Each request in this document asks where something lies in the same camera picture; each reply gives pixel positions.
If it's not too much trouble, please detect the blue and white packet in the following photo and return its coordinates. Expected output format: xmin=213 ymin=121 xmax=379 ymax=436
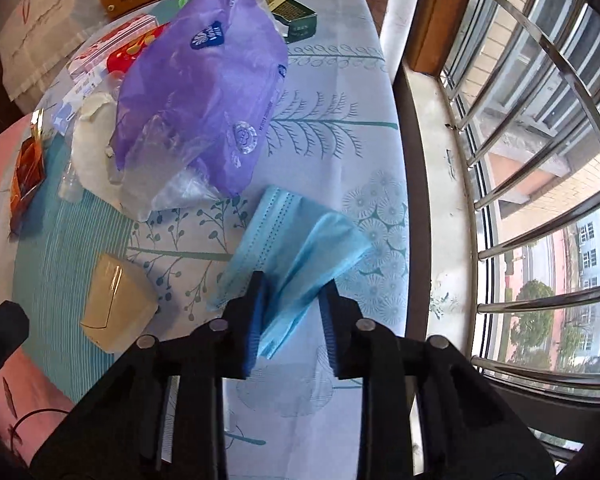
xmin=49 ymin=67 xmax=108 ymax=133

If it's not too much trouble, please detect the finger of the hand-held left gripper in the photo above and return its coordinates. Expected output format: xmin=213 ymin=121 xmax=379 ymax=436
xmin=0 ymin=300 xmax=31 ymax=378

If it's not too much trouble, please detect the metal window grille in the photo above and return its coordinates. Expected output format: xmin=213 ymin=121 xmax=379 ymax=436
xmin=440 ymin=0 xmax=600 ymax=463

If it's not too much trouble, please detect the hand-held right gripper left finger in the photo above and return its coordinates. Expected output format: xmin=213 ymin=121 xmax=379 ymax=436
xmin=30 ymin=270 xmax=272 ymax=480

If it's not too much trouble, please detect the wooden window frame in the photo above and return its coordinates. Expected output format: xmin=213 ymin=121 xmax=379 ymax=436
xmin=404 ymin=0 xmax=477 ymax=77

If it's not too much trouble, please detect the pink bed sheet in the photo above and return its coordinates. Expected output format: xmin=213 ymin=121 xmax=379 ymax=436
xmin=0 ymin=114 xmax=83 ymax=467

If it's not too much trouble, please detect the thin black cable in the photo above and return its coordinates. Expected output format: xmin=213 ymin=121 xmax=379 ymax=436
xmin=9 ymin=406 xmax=72 ymax=453

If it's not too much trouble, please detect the orange snack wrapper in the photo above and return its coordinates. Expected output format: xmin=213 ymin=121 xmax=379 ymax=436
xmin=8 ymin=109 xmax=47 ymax=237

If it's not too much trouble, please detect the red striped white box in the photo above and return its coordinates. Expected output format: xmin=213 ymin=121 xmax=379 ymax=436
xmin=68 ymin=14 xmax=159 ymax=82

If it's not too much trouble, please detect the red spotted packet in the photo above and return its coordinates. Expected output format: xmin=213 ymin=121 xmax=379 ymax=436
xmin=106 ymin=32 xmax=160 ymax=77

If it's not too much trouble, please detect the purple plastic bag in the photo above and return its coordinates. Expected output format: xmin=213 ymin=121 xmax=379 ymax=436
xmin=111 ymin=0 xmax=290 ymax=222

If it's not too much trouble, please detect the beige plastic box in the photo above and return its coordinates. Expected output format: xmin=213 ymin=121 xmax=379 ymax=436
xmin=79 ymin=252 xmax=160 ymax=355

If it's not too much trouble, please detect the small clear plastic bottle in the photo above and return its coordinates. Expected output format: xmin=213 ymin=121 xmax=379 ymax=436
xmin=57 ymin=159 xmax=85 ymax=204

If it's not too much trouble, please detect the dark green carton box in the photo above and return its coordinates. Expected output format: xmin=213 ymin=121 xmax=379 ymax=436
xmin=259 ymin=0 xmax=318 ymax=45

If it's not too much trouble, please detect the white crumpled tissue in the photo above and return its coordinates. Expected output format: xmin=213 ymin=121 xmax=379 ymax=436
xmin=70 ymin=91 xmax=127 ymax=211

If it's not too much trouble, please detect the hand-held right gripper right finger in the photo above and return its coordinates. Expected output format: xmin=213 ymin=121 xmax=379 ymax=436
xmin=317 ymin=279 xmax=557 ymax=480

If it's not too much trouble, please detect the blue face mask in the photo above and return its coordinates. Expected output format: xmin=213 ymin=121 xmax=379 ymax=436
xmin=206 ymin=186 xmax=375 ymax=360

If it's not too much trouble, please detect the leaf printed tablecloth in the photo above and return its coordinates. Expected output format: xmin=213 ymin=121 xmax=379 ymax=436
xmin=0 ymin=0 xmax=412 ymax=480

